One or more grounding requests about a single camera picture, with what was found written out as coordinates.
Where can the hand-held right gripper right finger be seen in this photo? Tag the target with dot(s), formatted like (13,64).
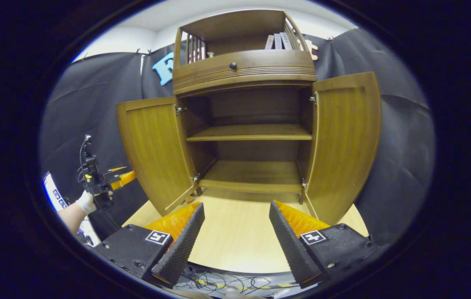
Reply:
(293,245)

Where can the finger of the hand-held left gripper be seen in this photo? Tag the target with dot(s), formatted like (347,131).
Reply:
(124,178)
(118,169)

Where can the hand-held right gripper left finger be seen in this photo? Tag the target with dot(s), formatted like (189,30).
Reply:
(183,245)

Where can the wooden cabinet door with tape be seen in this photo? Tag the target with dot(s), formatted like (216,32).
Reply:
(152,145)

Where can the metal door hinge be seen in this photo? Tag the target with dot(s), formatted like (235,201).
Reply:
(195,178)
(179,109)
(313,98)
(304,184)

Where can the wooden inner cabinet shelf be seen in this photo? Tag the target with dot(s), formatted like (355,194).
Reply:
(252,132)

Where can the person's white printed shirt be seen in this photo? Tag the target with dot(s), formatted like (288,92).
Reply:
(54,193)

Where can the yellow black floor tape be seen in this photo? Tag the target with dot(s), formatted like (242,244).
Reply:
(235,287)

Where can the pale pink book behind slats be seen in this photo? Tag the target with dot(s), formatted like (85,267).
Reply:
(197,49)

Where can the black backdrop cloth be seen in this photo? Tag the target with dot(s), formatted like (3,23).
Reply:
(401,145)

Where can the wooden drawer with dark knob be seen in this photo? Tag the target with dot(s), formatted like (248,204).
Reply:
(268,62)

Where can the grey book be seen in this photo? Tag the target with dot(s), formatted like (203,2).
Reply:
(277,41)

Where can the white book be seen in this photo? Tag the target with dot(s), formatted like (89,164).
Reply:
(286,40)

